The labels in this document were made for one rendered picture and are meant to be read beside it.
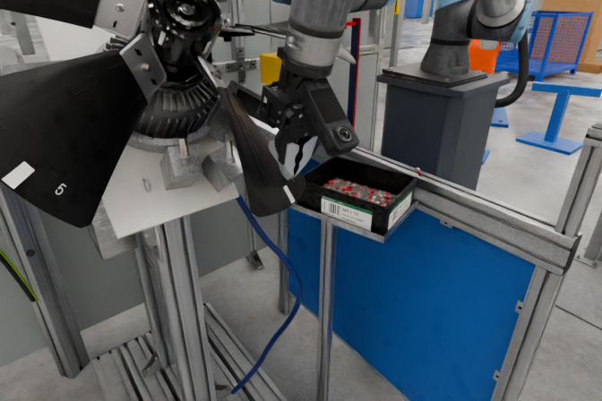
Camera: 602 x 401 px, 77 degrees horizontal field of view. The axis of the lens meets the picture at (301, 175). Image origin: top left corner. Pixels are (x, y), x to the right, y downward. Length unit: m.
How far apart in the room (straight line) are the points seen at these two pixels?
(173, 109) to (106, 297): 1.13
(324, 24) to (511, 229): 0.55
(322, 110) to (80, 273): 1.31
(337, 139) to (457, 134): 0.76
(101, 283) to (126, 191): 0.94
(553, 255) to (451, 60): 0.68
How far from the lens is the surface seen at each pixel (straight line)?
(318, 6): 0.50
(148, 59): 0.68
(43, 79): 0.59
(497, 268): 0.93
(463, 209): 0.88
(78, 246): 1.61
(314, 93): 0.54
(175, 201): 0.82
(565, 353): 1.90
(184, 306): 1.08
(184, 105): 0.76
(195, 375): 1.27
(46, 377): 1.80
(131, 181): 0.82
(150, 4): 0.67
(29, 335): 1.78
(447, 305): 1.06
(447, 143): 1.25
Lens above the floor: 1.24
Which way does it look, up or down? 26 degrees down
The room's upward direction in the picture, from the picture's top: straight up
